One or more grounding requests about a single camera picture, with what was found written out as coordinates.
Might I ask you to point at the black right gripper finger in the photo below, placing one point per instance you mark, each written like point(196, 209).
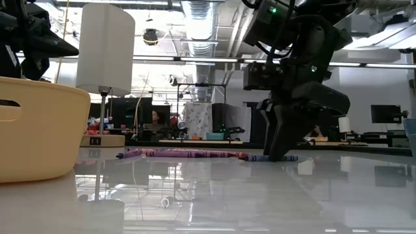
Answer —
point(289, 130)
point(269, 113)

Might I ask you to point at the person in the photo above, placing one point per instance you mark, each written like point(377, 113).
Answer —
point(156, 125)

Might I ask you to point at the white table lamp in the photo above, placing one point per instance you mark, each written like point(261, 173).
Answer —
point(344, 124)

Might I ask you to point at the LED light bar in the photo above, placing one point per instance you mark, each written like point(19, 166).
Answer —
point(208, 59)

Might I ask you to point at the wooden lamp base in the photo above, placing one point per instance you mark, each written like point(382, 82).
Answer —
point(110, 140)

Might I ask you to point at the blue crayon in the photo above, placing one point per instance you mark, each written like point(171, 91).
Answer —
point(253, 158)

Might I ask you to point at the black background rig frame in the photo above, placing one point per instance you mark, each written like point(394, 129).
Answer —
point(201, 84)

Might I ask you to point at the yellow plastic basket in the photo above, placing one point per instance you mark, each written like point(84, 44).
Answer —
point(39, 130)

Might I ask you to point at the pink small object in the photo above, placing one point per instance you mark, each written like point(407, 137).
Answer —
point(91, 132)
point(103, 132)

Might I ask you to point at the black overhead camera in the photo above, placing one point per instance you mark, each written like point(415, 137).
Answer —
point(150, 36)

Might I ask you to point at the metal lamp pole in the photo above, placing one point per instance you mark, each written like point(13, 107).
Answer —
point(103, 113)

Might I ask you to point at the teal background box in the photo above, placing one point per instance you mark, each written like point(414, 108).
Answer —
point(214, 136)

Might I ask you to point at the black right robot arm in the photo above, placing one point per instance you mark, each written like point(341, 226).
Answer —
point(318, 35)

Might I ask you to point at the purple crayon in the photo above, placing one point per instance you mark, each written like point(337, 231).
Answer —
point(175, 154)
point(129, 154)

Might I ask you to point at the black computer monitor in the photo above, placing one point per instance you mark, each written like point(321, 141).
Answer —
point(386, 113)

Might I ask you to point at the white lamp shade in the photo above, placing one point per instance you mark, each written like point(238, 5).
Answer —
point(105, 48)

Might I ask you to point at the black table frame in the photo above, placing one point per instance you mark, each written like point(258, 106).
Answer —
point(357, 148)

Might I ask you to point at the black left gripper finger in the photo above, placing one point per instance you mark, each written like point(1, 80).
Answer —
point(48, 44)

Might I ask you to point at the silver ceiling duct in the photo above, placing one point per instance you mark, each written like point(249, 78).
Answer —
point(200, 19)

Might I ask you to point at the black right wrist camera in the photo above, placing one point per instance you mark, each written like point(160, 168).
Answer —
point(260, 78)

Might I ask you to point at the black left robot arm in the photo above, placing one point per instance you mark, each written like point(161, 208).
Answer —
point(13, 19)

